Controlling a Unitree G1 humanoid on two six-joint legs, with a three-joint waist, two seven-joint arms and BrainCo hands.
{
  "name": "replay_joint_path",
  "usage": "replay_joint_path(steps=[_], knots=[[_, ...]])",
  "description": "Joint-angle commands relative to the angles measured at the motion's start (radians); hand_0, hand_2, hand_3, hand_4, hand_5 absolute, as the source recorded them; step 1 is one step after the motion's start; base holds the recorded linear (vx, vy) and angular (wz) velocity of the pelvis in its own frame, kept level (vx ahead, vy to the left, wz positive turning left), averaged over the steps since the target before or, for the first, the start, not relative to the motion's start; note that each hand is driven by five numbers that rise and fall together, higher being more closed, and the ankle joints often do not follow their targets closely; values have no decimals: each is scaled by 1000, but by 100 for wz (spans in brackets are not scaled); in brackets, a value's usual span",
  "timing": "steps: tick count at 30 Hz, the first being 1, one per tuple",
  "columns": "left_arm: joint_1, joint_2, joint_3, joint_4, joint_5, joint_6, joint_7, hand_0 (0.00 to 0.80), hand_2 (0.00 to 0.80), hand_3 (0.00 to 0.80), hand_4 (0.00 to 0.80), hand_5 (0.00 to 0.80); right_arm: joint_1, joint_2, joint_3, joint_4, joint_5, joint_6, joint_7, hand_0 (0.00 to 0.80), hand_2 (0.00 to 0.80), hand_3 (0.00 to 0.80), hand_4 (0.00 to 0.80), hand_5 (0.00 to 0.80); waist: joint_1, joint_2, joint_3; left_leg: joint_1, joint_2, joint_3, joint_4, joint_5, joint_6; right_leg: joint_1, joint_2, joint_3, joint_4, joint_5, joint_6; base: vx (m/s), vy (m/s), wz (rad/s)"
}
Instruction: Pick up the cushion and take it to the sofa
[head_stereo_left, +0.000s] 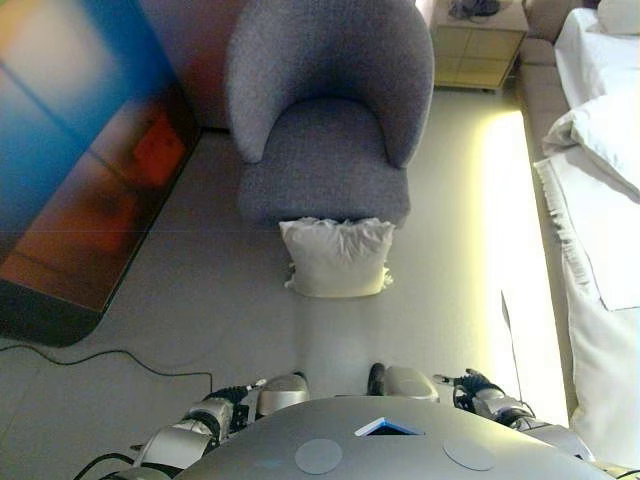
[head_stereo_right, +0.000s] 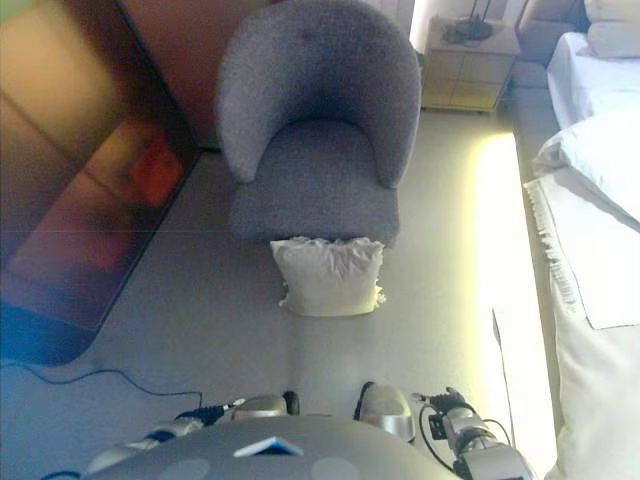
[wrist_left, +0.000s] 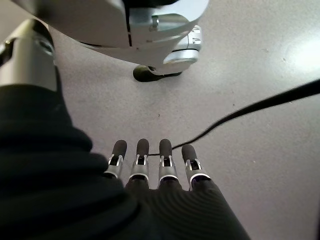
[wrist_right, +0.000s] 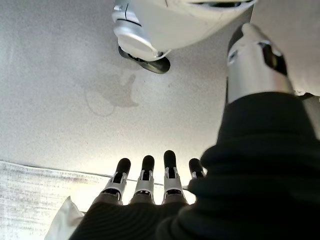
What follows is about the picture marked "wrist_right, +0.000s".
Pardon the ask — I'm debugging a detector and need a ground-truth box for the robot right leg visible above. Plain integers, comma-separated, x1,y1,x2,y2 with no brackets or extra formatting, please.
111,0,258,75

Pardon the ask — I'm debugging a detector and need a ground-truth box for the grey streaked rug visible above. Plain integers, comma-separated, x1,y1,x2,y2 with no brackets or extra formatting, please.
0,160,197,240

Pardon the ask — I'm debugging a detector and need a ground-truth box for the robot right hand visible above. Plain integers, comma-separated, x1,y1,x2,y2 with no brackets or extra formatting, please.
68,22,320,240

